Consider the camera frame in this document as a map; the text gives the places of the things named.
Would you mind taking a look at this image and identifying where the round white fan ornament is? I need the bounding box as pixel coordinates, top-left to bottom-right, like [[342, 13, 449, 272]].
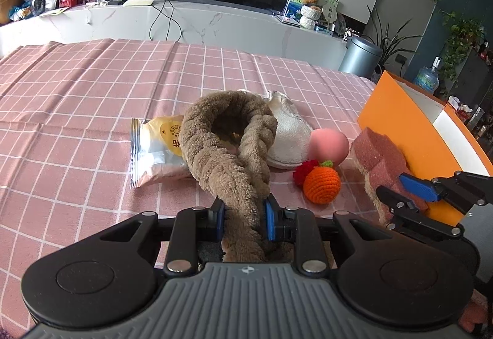
[[321, 2, 340, 24]]

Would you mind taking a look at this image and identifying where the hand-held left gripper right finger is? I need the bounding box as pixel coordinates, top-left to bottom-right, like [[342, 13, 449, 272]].
[[264, 195, 389, 276]]

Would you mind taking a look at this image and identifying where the pink checkered tablecloth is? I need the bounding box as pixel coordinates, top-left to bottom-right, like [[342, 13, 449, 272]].
[[0, 38, 389, 339]]

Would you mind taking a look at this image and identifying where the blue water jug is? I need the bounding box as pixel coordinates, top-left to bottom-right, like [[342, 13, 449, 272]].
[[413, 57, 440, 94]]

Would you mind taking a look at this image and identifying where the blue and green painting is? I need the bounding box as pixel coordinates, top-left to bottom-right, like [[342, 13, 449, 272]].
[[288, 0, 340, 26]]

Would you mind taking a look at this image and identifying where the orange crochet fruit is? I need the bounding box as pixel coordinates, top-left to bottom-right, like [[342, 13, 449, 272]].
[[303, 160, 342, 205]]

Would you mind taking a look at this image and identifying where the pink sponge block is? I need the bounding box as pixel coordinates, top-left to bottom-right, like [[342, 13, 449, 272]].
[[350, 127, 430, 226]]

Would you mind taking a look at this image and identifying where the ivy plant on cabinet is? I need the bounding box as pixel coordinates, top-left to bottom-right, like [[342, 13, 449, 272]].
[[439, 12, 485, 95]]

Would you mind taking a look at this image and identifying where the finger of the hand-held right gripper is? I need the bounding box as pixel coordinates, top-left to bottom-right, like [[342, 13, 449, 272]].
[[375, 185, 465, 240], [399, 170, 493, 216]]

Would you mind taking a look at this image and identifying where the red crochet flower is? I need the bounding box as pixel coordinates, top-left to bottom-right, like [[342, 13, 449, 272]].
[[293, 159, 320, 186]]

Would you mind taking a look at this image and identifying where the red gift bag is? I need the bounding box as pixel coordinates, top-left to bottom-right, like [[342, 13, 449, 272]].
[[447, 96, 474, 120]]

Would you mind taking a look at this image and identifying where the white cloth pouch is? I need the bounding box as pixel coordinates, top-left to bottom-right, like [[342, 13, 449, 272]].
[[237, 90, 314, 170]]

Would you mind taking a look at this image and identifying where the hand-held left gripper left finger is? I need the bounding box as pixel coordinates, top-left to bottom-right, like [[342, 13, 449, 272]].
[[98, 198, 228, 275]]

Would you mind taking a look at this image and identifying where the pink egg-shaped makeup sponge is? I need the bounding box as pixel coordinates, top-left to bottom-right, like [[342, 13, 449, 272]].
[[307, 128, 350, 167]]

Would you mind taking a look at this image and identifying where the black cable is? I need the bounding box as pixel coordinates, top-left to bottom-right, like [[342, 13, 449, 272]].
[[149, 0, 181, 41]]

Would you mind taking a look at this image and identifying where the brown twisted plush rope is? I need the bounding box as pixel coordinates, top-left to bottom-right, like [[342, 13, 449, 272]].
[[179, 91, 279, 263]]

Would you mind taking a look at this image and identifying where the long-leaf potted plant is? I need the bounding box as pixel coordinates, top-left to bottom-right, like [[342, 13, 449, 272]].
[[362, 6, 424, 72]]

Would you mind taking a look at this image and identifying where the yellow and white snack packet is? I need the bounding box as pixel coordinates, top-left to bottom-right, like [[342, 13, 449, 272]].
[[130, 115, 197, 189]]

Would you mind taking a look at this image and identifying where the orange cardboard box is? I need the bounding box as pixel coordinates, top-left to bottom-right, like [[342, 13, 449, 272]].
[[357, 70, 493, 226]]

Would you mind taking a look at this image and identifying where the grey round trash can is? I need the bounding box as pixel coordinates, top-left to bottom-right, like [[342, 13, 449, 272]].
[[338, 36, 383, 77]]

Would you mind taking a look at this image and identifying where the white marble media console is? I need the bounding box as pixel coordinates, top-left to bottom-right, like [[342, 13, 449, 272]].
[[0, 0, 347, 70]]

